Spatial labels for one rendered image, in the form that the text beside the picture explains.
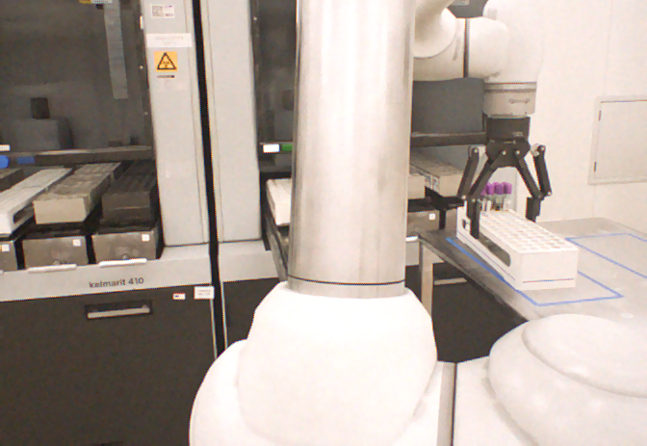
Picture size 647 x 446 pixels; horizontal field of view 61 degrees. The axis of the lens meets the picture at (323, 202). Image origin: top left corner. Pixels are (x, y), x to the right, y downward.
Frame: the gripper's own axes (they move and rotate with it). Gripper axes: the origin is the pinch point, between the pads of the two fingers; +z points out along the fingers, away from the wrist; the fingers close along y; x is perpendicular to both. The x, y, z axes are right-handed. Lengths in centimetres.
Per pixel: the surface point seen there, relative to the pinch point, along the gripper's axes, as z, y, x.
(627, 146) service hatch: 13, 139, 170
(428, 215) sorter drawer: 7.6, -3.5, 36.9
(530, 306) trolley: 5.4, -5.7, -24.3
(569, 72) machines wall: -25, 103, 167
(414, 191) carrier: 2.8, -5.5, 44.3
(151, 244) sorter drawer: 10, -72, 31
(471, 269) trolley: 5.4, -8.7, -8.0
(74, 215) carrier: 3, -91, 37
